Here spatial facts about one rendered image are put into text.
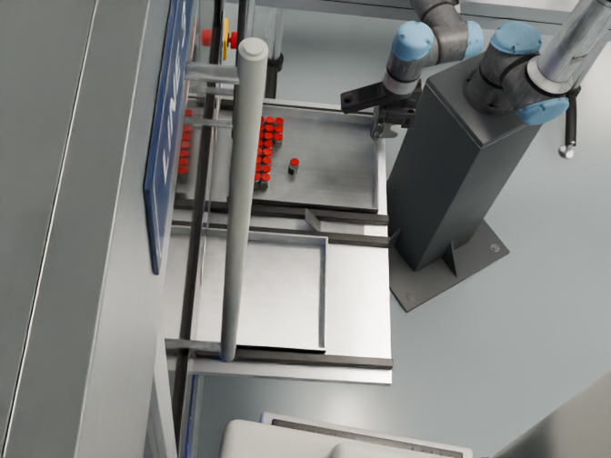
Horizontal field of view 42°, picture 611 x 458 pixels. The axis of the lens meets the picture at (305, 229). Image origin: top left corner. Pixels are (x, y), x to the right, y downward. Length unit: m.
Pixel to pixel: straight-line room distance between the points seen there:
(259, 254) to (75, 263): 1.38
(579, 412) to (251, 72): 0.37
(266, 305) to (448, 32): 0.67
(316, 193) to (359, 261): 0.19
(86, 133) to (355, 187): 1.47
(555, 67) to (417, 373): 1.15
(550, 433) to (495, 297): 2.30
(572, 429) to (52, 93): 0.35
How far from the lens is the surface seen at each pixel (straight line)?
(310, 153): 1.89
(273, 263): 1.74
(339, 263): 1.76
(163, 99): 0.53
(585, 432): 0.50
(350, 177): 1.87
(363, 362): 1.66
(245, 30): 1.03
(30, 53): 0.45
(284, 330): 1.68
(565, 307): 2.92
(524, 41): 2.07
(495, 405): 2.70
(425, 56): 1.66
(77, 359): 0.36
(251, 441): 0.91
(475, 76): 2.18
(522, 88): 2.01
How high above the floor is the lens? 2.44
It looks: 61 degrees down
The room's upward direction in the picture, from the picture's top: 13 degrees clockwise
